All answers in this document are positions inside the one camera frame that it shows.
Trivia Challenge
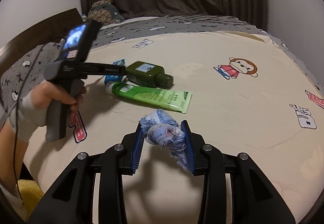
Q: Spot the blue snack wrapper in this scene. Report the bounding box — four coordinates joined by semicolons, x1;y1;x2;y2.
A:
104;58;126;86

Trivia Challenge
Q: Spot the large dark green bottle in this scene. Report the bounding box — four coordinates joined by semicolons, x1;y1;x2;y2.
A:
126;61;174;89

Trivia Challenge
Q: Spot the blue cloth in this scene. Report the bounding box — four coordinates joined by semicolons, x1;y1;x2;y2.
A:
140;109;195;174

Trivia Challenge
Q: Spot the green tube white cap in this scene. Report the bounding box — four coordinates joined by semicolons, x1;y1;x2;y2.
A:
105;82;192;114

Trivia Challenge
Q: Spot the left forearm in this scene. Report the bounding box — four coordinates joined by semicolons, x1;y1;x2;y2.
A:
1;119;29;199

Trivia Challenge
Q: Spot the left hand grey wrap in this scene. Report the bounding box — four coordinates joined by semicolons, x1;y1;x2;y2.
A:
6;81;87;143

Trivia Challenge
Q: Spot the yellow fluffy rug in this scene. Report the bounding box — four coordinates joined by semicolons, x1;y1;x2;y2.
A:
18;180;44;221

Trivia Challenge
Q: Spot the brown wooden headboard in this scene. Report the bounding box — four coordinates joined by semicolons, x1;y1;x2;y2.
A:
1;8;83;74

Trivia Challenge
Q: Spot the grey patterned blanket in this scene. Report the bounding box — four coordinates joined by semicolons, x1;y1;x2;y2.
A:
1;15;323;112

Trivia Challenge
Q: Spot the patterned plush toy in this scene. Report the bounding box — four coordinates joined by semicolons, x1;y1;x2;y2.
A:
87;0;125;26

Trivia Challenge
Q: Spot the beige cartoon duvet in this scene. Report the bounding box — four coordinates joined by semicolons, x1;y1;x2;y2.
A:
24;32;323;221

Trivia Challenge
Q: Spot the black thin cable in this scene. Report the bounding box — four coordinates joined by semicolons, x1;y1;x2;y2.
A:
3;36;64;205

